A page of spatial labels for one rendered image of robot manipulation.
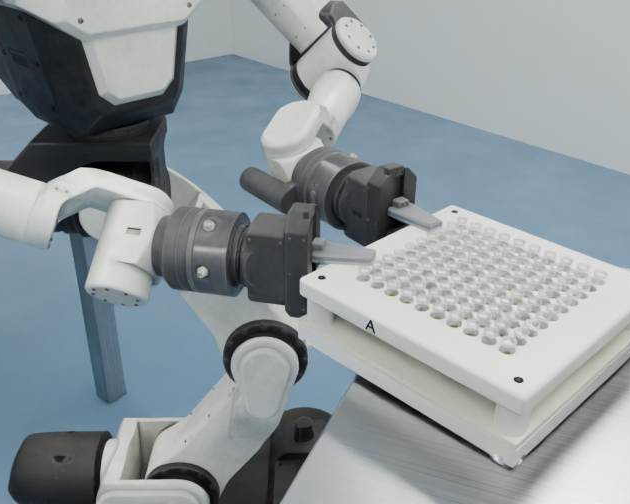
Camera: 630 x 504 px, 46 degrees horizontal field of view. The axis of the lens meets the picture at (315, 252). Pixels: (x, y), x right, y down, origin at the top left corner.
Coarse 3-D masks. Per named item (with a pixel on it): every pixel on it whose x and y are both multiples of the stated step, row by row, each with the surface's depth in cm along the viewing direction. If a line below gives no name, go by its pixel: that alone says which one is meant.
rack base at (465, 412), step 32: (352, 352) 68; (384, 352) 68; (608, 352) 68; (384, 384) 66; (416, 384) 64; (448, 384) 64; (576, 384) 64; (448, 416) 62; (480, 416) 60; (544, 416) 60; (480, 448) 60; (512, 448) 58
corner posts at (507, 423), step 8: (312, 304) 70; (312, 312) 71; (320, 312) 70; (328, 312) 71; (312, 320) 71; (320, 320) 71; (328, 320) 71; (624, 328) 71; (496, 408) 58; (504, 408) 57; (496, 416) 58; (504, 416) 57; (512, 416) 57; (520, 416) 57; (528, 416) 57; (496, 424) 58; (504, 424) 58; (512, 424) 57; (520, 424) 57; (528, 424) 58; (504, 432) 58; (512, 432) 58; (520, 432) 58
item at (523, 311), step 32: (416, 256) 72; (448, 256) 72; (480, 256) 73; (512, 256) 72; (416, 288) 67; (448, 288) 67; (480, 288) 69; (512, 288) 68; (480, 320) 63; (512, 320) 63
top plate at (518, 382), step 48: (384, 240) 77; (528, 240) 77; (336, 288) 68; (384, 288) 69; (624, 288) 69; (384, 336) 64; (432, 336) 62; (480, 336) 62; (576, 336) 62; (480, 384) 58; (528, 384) 56
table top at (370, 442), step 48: (624, 384) 68; (336, 432) 62; (384, 432) 62; (432, 432) 62; (576, 432) 62; (624, 432) 62; (336, 480) 57; (384, 480) 57; (432, 480) 57; (480, 480) 57; (528, 480) 57; (576, 480) 57; (624, 480) 57
